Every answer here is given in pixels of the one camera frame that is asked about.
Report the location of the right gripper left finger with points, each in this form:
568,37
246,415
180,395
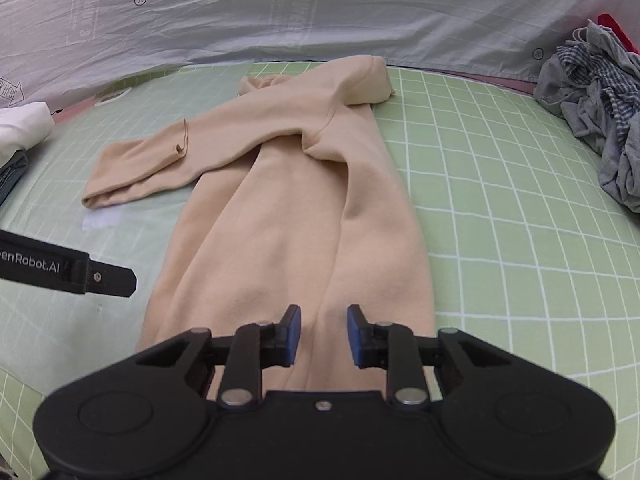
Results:
279,341

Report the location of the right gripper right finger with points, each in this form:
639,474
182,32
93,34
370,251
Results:
368,342

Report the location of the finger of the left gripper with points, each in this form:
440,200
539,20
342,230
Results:
49,266

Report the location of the peach long-sleeve sweater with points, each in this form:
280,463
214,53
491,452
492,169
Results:
295,200

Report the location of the dark grey folded garment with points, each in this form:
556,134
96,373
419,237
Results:
11,173

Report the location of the white folded garment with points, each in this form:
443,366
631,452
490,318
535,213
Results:
23,127

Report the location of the green grid bed sheet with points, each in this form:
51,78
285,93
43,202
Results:
526,251

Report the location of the grey carrot-print quilt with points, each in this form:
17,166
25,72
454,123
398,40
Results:
59,51

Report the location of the pink under sheet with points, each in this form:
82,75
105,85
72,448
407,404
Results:
520,84

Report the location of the grey crumpled t-shirt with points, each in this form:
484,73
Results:
585,114

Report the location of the blue checkered shirt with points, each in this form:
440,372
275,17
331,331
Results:
616,71

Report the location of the red garment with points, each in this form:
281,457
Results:
607,20

